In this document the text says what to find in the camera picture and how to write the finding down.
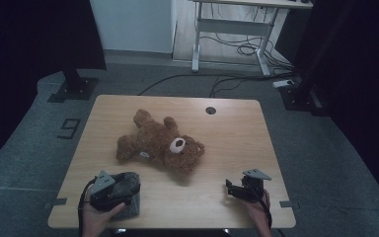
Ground white power strip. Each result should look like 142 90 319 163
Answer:
271 79 295 89

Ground person's right hand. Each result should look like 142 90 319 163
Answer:
243 192 272 229

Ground person's left hand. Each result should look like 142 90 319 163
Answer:
82 201 126 233

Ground white panel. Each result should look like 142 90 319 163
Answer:
90 0 176 54

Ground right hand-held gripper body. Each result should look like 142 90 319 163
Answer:
240 168 272 201

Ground dark curtain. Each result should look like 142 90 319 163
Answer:
292 0 379 211
0 0 108 174

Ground grey fluffy cloth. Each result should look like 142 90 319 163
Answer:
110 171 142 221

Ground black stand with dark base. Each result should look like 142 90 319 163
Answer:
278 75 330 117

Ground brown teddy bear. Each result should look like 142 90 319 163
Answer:
115 109 206 176

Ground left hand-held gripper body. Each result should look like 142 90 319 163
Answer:
89 170 141 211

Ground tangled black cables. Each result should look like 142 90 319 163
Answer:
199 33 294 72

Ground black stand with square base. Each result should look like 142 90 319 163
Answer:
47 67 100 104

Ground long black floor cable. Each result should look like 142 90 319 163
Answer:
137 72 294 99

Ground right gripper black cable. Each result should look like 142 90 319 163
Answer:
257 187 273 229

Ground white metal frame desk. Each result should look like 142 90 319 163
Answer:
190 0 314 77

